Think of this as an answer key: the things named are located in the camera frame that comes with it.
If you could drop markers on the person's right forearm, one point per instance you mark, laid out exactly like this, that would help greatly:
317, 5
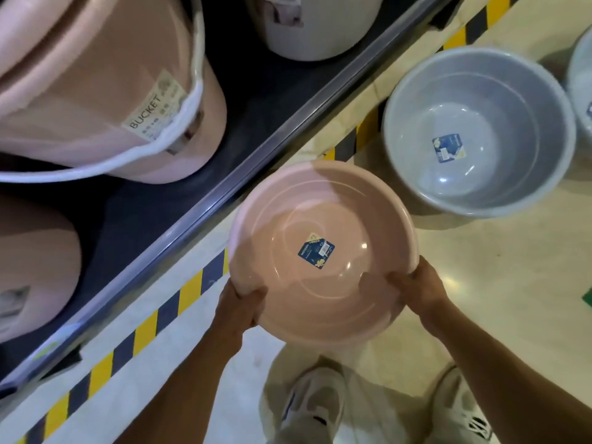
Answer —
508, 393

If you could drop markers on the person's left white shoe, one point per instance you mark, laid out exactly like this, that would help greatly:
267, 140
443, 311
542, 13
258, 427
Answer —
314, 406

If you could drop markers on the pink plastic bucket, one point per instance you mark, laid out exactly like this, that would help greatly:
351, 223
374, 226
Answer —
37, 263

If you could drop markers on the person's right white shoe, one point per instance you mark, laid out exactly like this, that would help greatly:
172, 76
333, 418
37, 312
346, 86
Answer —
458, 411

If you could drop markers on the person's right thumb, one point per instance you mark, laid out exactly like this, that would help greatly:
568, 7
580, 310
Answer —
399, 280

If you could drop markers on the yellow black striped floor tape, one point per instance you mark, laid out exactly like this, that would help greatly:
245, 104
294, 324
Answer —
145, 332

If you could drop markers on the white plastic bucket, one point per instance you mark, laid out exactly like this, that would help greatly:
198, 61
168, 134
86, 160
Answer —
323, 32

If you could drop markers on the person's left forearm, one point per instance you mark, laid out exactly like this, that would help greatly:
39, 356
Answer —
185, 397

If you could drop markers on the person's right hand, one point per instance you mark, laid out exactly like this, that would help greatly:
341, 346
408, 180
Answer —
423, 291

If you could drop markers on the person's left hand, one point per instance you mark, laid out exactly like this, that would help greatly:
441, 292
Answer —
233, 314

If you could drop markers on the green floor sticker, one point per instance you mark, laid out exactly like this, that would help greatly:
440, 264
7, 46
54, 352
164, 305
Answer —
588, 298

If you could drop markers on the person's white shoe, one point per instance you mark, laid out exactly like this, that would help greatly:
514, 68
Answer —
314, 406
458, 411

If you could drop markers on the person's left thumb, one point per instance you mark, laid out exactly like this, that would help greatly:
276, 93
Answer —
257, 302

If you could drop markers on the pink plastic basin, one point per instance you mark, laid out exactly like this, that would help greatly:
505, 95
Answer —
296, 208

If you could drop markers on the grey plastic basin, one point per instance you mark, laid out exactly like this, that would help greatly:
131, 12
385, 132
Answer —
582, 83
508, 87

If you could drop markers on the dark shelf with metal edge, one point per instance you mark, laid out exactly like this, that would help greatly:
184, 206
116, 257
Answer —
263, 87

